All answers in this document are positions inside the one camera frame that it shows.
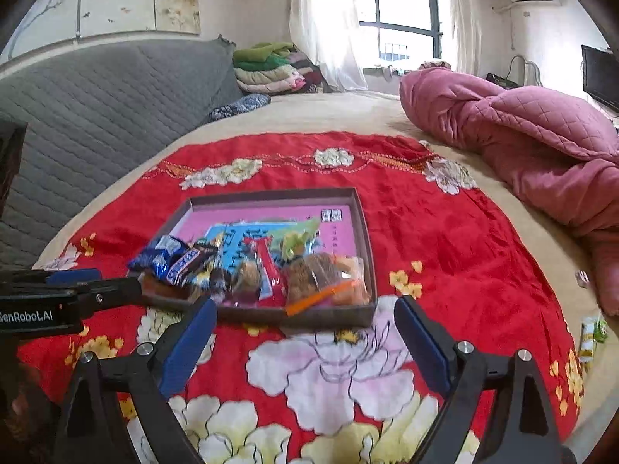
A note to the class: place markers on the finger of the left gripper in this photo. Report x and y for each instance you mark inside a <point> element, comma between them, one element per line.
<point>87,294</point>
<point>11,279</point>

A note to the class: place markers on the grey box lid tray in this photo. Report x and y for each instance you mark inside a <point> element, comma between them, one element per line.
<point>343,230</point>

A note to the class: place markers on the dark blue patterned cloth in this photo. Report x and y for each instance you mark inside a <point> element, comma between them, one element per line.
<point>243,105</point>

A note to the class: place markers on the green pastry snack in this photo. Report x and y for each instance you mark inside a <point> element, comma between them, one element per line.
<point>295,239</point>

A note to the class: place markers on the black television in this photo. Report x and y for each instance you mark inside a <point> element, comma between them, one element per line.
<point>601,76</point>

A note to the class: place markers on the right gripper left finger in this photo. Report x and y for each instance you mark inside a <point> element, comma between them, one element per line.
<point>179,347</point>

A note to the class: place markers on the white sheer curtain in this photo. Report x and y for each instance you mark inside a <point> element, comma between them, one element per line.
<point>327,32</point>

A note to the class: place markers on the small crumpled wrapper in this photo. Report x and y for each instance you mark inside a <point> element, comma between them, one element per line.
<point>582,279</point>

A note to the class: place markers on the floral wall painting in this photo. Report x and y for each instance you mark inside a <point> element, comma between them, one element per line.
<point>53,21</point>

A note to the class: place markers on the black framed window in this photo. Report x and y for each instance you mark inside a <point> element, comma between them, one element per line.
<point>398,32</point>

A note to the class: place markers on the small brown cake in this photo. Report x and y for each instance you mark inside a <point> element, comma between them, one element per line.
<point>246,283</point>

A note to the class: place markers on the pink quilted blanket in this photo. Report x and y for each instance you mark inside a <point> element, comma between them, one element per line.
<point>556,153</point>

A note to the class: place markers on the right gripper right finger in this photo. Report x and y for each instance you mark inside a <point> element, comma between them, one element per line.
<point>429,344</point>

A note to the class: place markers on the red candy bar wrapper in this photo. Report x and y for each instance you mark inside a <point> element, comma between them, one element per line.
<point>272,291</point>

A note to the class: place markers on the red floral cloth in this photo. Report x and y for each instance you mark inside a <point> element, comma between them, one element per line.
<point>268,394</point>

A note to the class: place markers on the stack of folded blankets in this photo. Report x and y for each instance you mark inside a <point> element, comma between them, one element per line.
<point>276,68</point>

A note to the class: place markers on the peach pastry snack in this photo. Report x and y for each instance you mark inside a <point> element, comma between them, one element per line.
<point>355,294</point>

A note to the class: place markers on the yellow cake snack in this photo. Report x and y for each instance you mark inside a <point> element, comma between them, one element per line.
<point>199,282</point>

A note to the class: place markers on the small yellow green packets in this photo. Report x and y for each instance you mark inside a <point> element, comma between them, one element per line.
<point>593,333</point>

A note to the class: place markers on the blue cookie packet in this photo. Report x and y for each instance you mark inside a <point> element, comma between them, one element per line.
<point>158,256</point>

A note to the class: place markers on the brown cake clear pack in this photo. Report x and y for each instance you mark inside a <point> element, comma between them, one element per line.
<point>312,281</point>

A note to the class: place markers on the rice cracker snack pack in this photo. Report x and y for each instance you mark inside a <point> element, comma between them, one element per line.
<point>151,287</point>

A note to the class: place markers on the dark chocolate bar wrapper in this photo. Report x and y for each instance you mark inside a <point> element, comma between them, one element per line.
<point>191,262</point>

